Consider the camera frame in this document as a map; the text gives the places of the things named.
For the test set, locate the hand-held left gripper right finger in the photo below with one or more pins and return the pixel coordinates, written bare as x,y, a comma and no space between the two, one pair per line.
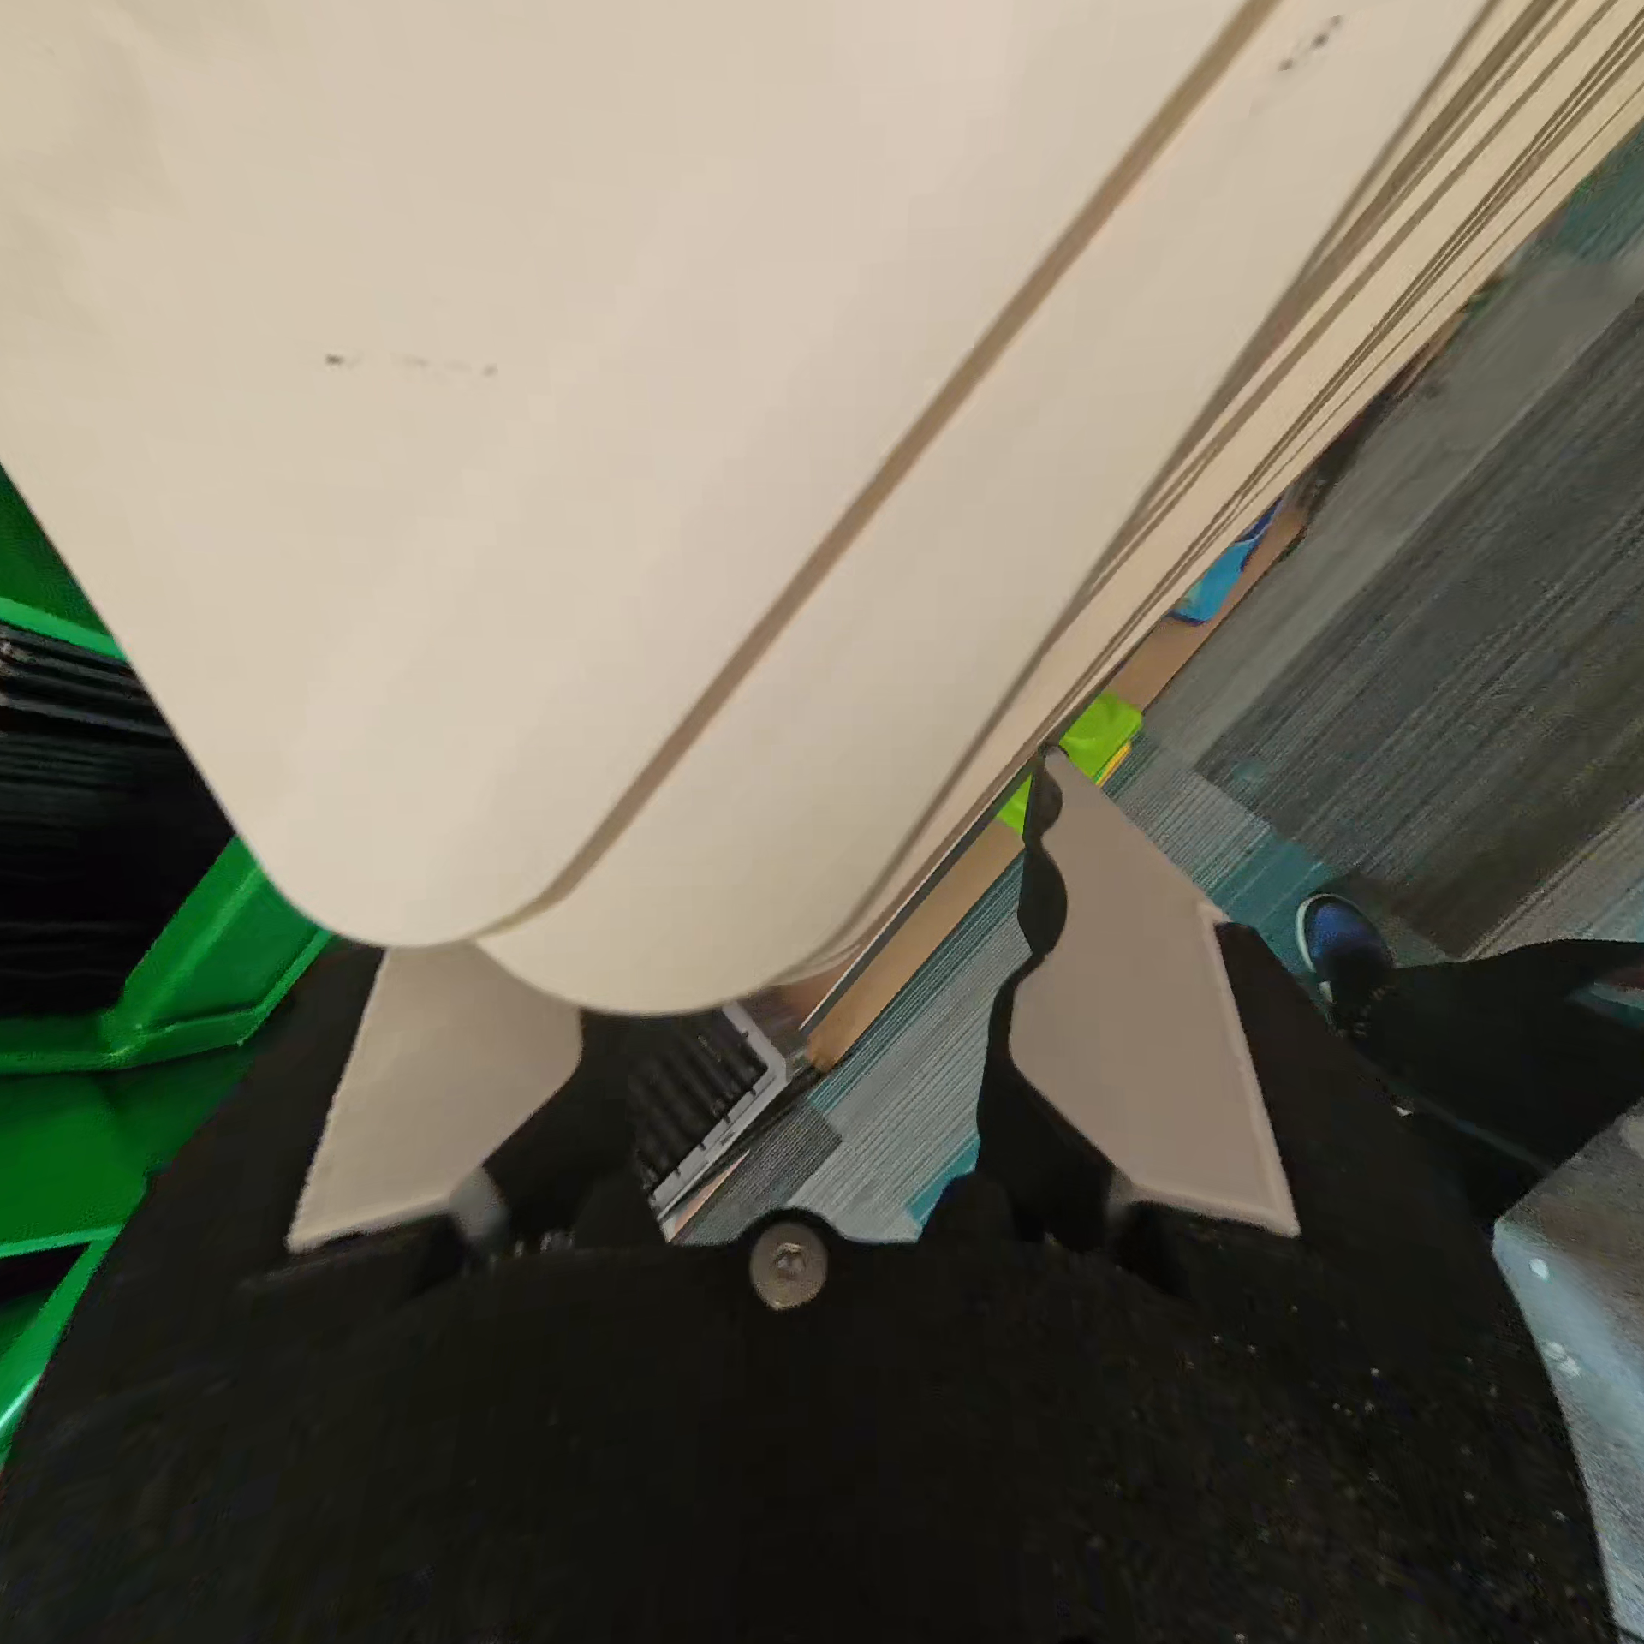
1142,1039

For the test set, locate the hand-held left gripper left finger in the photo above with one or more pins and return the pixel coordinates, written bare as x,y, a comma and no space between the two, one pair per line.
411,1104

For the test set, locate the stack of pale wooden boards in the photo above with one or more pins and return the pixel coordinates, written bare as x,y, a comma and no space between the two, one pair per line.
514,448

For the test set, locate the person's blue shoe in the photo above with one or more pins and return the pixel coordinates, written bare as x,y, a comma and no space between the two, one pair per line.
1343,943

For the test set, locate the wooden shelf unit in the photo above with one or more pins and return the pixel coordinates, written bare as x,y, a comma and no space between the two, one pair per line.
925,936

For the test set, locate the green plastic crate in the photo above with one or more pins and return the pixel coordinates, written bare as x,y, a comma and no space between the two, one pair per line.
192,988

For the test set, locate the grey slotted tray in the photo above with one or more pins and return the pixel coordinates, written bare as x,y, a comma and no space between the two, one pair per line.
700,1090

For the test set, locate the green toy block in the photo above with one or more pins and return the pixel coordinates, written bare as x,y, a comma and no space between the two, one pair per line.
1098,729

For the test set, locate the person's leg in black trousers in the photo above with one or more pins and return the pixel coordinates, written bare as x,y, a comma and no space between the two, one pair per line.
1502,1027

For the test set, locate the stack of black trays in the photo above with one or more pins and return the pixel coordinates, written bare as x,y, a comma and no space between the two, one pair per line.
89,822

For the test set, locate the blue packet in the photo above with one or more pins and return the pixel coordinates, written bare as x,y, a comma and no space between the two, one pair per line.
1226,577

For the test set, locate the grey speckled box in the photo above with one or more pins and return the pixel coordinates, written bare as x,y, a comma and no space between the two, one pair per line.
1574,1347

